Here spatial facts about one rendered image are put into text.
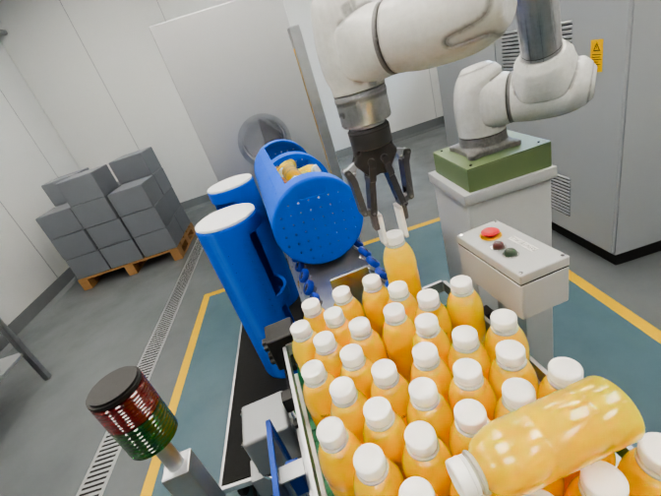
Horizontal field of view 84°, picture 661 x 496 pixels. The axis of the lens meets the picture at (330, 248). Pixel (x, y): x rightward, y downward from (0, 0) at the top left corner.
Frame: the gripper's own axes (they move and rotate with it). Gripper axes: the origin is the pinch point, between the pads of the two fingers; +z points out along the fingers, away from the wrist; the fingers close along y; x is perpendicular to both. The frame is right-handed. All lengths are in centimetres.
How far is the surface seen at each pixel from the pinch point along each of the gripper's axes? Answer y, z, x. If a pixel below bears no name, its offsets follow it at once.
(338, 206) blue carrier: 2.5, 6.9, -38.0
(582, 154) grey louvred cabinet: -151, 55, -104
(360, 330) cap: 14.3, 10.3, 13.8
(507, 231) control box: -22.4, 9.1, 4.6
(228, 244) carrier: 44, 23, -84
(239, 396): 73, 104, -86
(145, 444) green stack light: 45, 1, 29
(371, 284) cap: 7.7, 10.5, 1.7
